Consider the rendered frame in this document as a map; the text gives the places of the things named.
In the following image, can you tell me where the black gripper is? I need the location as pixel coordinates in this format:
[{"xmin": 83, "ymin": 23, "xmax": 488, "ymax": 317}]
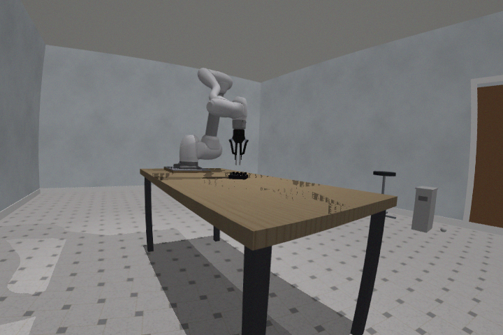
[{"xmin": 229, "ymin": 129, "xmax": 248, "ymax": 165}]

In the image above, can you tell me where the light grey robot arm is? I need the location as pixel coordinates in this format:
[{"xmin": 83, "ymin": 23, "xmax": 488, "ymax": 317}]
[{"xmin": 173, "ymin": 68, "xmax": 247, "ymax": 170}]

